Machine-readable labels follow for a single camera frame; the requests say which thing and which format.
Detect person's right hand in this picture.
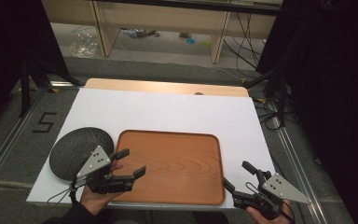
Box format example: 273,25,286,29
245,207,294,224

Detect black floor cables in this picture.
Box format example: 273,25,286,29
254,97,289,133

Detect person's left hand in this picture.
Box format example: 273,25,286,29
79,161,125,217

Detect clear plastic bag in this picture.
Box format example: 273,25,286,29
68,25,100,60

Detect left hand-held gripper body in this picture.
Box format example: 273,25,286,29
70,145,136,196

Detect black metal stand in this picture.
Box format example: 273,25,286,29
242,65,290,128
18,58,84,119

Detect light wooden desk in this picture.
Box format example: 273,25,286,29
41,0,284,65

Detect white board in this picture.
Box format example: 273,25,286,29
25,87,276,210

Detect left hand-held gripper cable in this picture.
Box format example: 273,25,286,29
46,183,82,205

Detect crumpled plastic wrapper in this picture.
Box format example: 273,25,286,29
118,26,161,40

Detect black hanging cables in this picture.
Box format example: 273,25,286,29
223,11,265,72

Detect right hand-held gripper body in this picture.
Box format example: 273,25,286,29
231,169,312,220

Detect light wooden table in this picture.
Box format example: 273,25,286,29
83,77,251,98

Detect black curtain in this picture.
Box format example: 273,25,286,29
0,0,72,139
255,0,358,224

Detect metal floor rail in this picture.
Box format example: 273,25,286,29
268,100,330,224
0,80,76,198

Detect dark round placemat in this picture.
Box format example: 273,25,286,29
48,126,116,182

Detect brown wooden tray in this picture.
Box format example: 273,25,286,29
110,129,227,206

